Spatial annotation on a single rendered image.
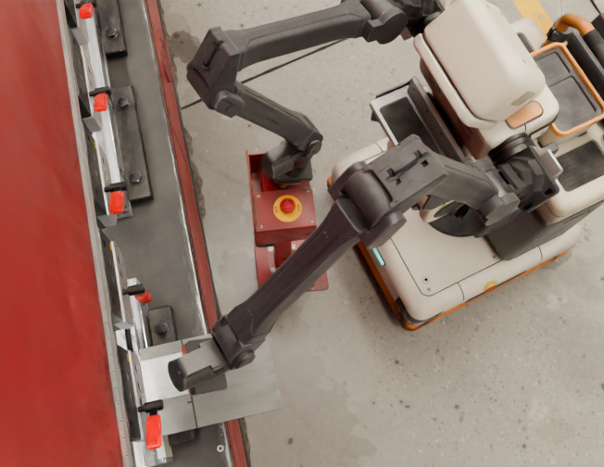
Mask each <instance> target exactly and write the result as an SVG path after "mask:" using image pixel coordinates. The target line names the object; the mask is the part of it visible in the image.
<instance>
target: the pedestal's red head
mask: <svg viewBox="0 0 604 467"><path fill-rule="evenodd" d="M245 153H246V163H247V172H248V181H249V190H250V199H251V208H252V218H253V225H254V232H255V238H256V244H257V245H264V244H273V243H281V242H291V241H299V240H306V239H307V238H308V237H309V236H310V235H311V234H312V233H313V232H314V231H315V230H316V229H317V220H316V212H315V205H314V198H313V191H312V187H310V186H309V180H301V182H300V184H292V185H289V187H288V189H286V190H280V189H279V188H277V186H276V185H275V183H274V182H273V179H269V178H268V177H267V176H266V175H265V173H264V171H263V169H262V168H261V164H260V159H261V157H264V154H265V153H257V154H248V150H246V151H245ZM248 155H249V157H248ZM249 159H250V166H251V175H252V184H253V194H254V203H253V194H252V185H251V175H250V167H249ZM281 196H294V197H296V198H297V199H298V200H299V202H300V203H301V207H302V211H301V214H300V216H299V217H298V218H297V219H296V220H295V221H290V222H285V221H280V220H279V219H278V218H277V217H276V216H275V214H274V212H273V206H274V203H275V201H276V200H277V199H278V198H279V197H281ZM254 204H255V211H256V221H257V227H256V221H255V212H254Z"/></svg>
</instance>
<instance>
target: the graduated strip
mask: <svg viewBox="0 0 604 467"><path fill-rule="evenodd" d="M57 11H58V17H59V24H60V30H61V36H62V43H63V49H64V56H65V62H66V69H67V74H68V81H69V93H70V100H71V106H72V112H73V118H74V125H75V132H76V138H77V145H78V150H79V157H80V163H81V170H82V181H83V188H84V194H85V201H86V207H87V214H88V220H89V226H90V233H91V239H92V246H93V252H94V264H95V270H96V277H97V283H98V290H99V296H100V302H101V309H102V315H103V322H104V328H105V334H106V340H107V353H108V359H109V365H110V371H111V378H112V384H113V391H114V398H115V403H116V410H117V416H118V423H119V430H120V441H121V447H122V454H123V460H124V467H130V464H129V459H128V452H127V446H126V439H125V434H124V427H123V420H122V414H121V408H120V396H119V390H118V384H117V377H116V371H115V365H114V359H113V352H112V346H111V340H110V333H109V327H108V320H107V309H106V302H105V296H104V290H103V284H102V277H101V271H100V265H99V258H98V252H97V246H96V240H95V233H94V222H93V215H92V209H91V202H90V197H89V190H88V183H87V177H86V171H85V165H84V158H83V152H82V140H81V134H80V128H79V122H78V115H77V108H76V103H75V96H74V90H73V83H72V78H71V71H70V64H69V53H68V47H67V40H66V34H65V28H64V21H63V15H62V9H61V3H60V0H57Z"/></svg>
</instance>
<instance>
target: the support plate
mask: <svg viewBox="0 0 604 467"><path fill-rule="evenodd" d="M210 337H212V336H211V334H204V335H200V336H196V337H192V338H187V339H183V341H182V342H183V344H184V345H185V343H186V342H188V341H190V340H196V339H203V338H210ZM265 339H266V341H265V342H264V343H263V344H262V345H261V346H260V347H259V348H258V349H257V350H256V351H255V355H256V357H255V359H254V360H253V361H252V363H249V364H247V365H246V366H244V367H242V368H239V369H237V370H236V369H234V370H232V371H228V372H226V373H225V376H226V381H227V388H226V389H224V390H221V391H217V392H211V393H206V394H202V395H196V396H193V400H194V405H195V415H196V420H197V425H198V428H200V427H204V426H208V425H212V424H216V423H223V422H227V421H231V420H235V419H239V418H243V417H247V416H251V415H255V414H260V413H263V412H267V411H271V410H278V409H282V408H283V406H282V402H281V398H280V393H279V389H278V385H277V380H276V376H275V371H274V367H273V363H272V358H271V351H270V346H269V341H268V337H267V336H266V337H265ZM181 351H182V344H181V340H179V341H175V342H170V343H167V344H162V345H158V346H153V347H146V348H142V349H139V353H140V359H141V361H143V360H151V359H155V358H159V357H164V356H168V355H172V354H176V353H181ZM162 400H163V404H164V409H163V410H159V411H158V415H160V417H161V424H162V436H164V435H172V434H176V433H180V432H183V431H188V430H192V429H196V427H195V416H194V412H193V406H192V403H188V404H187V401H191V396H190V394H186V395H182V396H178V397H174V398H166V399H162Z"/></svg>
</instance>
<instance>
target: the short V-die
mask: <svg viewBox="0 0 604 467"><path fill-rule="evenodd" d="M120 336H121V343H122V347H123V348H125V349H126V350H130V351H131V352H133V353H135V354H136V355H139V356H140V353H139V349H140V343H139V337H138V332H137V329H136V328H135V327H132V328H130V329H126V330H125V329H122V330H120Z"/></svg>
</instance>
